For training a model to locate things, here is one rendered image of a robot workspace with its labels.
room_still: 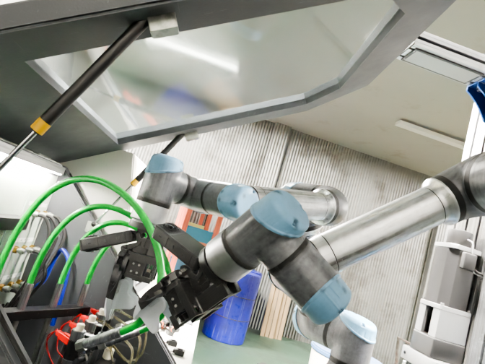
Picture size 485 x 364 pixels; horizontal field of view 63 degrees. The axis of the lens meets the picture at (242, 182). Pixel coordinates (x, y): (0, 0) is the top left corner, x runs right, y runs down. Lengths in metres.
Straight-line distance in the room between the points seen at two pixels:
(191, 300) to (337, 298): 0.22
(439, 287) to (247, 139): 6.15
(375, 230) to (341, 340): 0.62
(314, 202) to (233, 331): 4.76
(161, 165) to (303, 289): 0.43
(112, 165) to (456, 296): 1.01
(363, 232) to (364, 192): 6.89
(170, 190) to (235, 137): 6.20
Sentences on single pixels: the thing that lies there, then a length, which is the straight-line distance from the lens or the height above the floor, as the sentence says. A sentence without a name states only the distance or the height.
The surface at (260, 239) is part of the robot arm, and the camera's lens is 0.55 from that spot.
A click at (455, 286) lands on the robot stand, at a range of 1.11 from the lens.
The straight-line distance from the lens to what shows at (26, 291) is 1.04.
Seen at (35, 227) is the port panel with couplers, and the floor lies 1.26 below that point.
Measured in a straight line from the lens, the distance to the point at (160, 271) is 0.73.
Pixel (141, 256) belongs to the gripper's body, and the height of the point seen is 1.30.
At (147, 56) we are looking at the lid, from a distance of 0.76.
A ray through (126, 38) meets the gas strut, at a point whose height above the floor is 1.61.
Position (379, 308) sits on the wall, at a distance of 7.85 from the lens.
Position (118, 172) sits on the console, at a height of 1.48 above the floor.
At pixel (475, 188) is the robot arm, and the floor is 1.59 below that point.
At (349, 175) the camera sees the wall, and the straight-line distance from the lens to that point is 7.52.
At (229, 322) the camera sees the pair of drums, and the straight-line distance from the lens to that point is 5.62.
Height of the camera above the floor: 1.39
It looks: 8 degrees up
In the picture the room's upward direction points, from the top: 17 degrees clockwise
